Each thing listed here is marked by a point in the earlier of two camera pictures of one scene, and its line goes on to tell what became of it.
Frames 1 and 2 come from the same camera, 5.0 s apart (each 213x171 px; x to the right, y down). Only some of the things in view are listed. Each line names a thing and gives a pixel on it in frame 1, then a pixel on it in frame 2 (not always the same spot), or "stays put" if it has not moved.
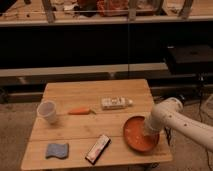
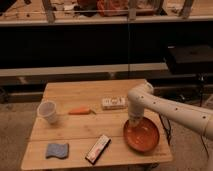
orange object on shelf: x=112 y=8 stays put
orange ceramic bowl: x=135 y=138 stays put
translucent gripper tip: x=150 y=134 -> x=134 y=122
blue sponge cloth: x=57 y=150 stays put
